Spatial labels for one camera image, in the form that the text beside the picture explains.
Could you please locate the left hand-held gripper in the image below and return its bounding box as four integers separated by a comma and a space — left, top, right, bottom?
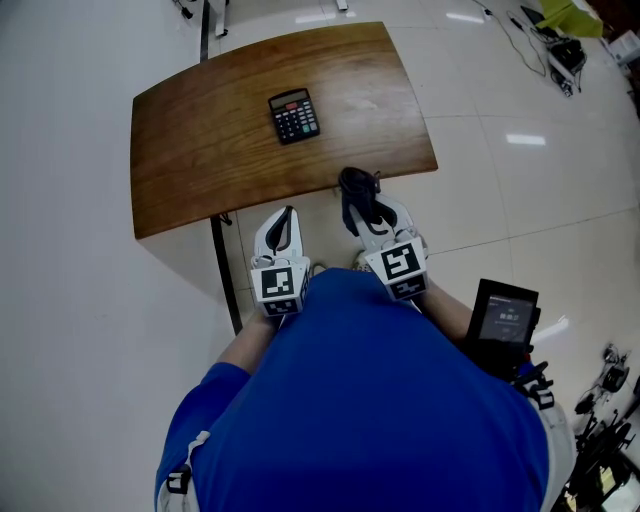
249, 205, 311, 317

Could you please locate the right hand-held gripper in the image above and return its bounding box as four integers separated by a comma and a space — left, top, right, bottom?
348, 194, 430, 302

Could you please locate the dark cloth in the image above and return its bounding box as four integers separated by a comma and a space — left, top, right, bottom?
338, 167, 384, 237

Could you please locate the black calculator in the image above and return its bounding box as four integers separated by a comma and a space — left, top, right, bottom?
267, 88, 321, 146

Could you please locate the person's left forearm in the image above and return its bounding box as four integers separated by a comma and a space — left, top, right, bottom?
217, 312, 281, 374

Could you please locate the person's right forearm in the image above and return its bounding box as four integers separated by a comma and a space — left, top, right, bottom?
422, 282, 474, 346

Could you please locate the black screen device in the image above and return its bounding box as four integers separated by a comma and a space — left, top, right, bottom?
462, 278, 542, 381

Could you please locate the person's blue shirt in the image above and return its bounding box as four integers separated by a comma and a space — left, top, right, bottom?
154, 267, 551, 512

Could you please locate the black equipment box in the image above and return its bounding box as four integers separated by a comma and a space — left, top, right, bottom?
547, 37, 587, 96

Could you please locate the green fabric sheet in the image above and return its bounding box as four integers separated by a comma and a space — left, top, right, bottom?
537, 0, 604, 39

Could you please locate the black stand equipment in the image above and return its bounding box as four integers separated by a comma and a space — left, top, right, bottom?
564, 344, 640, 512

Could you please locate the black floor cable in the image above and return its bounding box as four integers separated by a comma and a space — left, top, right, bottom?
472, 0, 549, 79

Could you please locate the grey harness strap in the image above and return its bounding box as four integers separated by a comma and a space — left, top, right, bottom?
157, 430, 211, 512
514, 362, 576, 512

